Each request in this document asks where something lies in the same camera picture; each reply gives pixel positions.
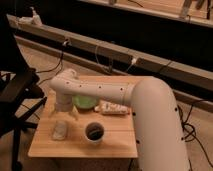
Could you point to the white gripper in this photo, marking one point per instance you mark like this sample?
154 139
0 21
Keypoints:
64 103

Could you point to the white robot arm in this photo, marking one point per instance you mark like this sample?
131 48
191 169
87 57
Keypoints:
157 122

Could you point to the green ceramic bowl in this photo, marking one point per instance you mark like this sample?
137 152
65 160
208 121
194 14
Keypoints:
85 102

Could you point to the wooden table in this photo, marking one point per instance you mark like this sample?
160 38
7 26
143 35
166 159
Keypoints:
118 141

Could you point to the white paper cup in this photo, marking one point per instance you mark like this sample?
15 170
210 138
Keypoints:
94 132

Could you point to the white red toy box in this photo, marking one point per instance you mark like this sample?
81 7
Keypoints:
108 108

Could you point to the black office chair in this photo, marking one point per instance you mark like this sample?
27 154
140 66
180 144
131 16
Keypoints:
18 81

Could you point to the white plug on ledge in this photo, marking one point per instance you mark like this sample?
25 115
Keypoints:
134 61

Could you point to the white spray bottle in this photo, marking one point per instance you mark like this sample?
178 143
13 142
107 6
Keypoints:
34 19

